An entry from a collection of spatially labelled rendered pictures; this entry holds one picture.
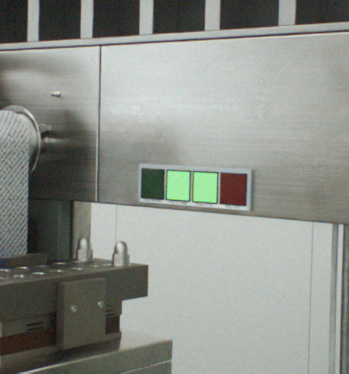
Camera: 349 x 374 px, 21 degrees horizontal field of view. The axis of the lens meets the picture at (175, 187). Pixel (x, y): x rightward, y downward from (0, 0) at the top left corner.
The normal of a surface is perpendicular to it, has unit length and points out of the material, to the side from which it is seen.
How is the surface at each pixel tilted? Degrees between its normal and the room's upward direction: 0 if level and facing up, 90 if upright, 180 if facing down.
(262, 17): 90
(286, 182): 90
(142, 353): 90
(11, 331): 90
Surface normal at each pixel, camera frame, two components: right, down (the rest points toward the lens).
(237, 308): -0.64, 0.03
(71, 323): 0.77, 0.05
